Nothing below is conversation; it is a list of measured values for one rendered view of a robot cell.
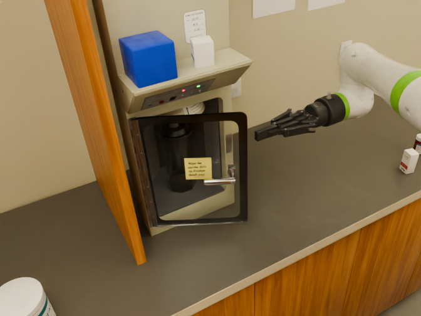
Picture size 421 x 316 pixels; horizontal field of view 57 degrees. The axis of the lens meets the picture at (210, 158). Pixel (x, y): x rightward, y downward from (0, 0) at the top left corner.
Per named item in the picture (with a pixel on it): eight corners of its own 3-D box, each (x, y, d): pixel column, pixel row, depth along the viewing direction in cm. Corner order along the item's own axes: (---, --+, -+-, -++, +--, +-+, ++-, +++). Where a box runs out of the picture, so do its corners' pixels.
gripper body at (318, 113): (312, 96, 122) (288, 105, 119) (331, 108, 116) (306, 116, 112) (310, 118, 126) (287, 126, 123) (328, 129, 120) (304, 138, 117)
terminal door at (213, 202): (153, 226, 126) (131, 117, 103) (247, 221, 125) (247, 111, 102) (152, 227, 125) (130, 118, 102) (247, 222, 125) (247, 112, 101)
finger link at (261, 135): (275, 133, 116) (277, 134, 115) (255, 140, 113) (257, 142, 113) (275, 124, 114) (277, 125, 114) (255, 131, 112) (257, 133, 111)
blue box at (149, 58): (124, 74, 96) (117, 37, 91) (162, 64, 99) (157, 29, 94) (138, 89, 89) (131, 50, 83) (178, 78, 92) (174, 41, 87)
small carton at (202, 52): (191, 60, 101) (189, 37, 97) (210, 57, 101) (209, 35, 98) (195, 68, 97) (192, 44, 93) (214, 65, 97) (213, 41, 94)
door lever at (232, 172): (203, 176, 114) (203, 168, 112) (236, 174, 113) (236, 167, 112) (203, 188, 109) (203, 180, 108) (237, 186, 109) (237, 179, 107)
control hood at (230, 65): (124, 111, 102) (116, 75, 96) (231, 80, 113) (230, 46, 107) (139, 130, 93) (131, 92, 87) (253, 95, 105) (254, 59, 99)
